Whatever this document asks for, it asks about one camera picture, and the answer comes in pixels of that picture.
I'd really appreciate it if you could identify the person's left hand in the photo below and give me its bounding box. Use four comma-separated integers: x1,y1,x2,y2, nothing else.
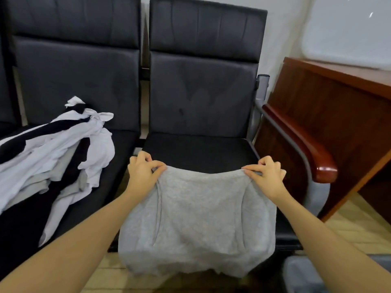
126,150,168,201

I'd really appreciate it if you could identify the person's right hand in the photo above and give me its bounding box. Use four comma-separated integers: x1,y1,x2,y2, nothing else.
241,155,288,204

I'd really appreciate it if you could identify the grey t-shirt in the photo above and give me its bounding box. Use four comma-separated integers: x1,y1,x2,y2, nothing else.
117,164,279,279

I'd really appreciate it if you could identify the pile of clothes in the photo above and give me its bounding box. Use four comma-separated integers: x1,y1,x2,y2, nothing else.
0,95,116,280

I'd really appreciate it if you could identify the grey plastic storage bin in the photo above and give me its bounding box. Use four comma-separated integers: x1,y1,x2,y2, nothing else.
281,252,391,293

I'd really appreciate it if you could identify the person's left forearm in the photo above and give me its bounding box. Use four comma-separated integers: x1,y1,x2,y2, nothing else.
0,191,144,293

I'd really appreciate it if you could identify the person's right forearm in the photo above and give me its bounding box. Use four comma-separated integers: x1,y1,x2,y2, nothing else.
272,192,391,293

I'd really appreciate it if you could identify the brown wooden bench armrest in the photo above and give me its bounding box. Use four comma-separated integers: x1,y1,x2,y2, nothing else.
262,103,339,184

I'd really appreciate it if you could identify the brown wooden desk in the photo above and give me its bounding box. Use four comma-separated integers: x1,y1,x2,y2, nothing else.
253,56,391,223

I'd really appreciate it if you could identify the black leather bench seat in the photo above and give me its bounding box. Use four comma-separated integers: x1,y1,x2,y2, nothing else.
109,0,304,253
0,27,19,139
0,0,144,280

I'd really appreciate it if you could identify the white plastic tray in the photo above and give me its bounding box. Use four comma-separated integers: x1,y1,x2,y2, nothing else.
299,0,391,72

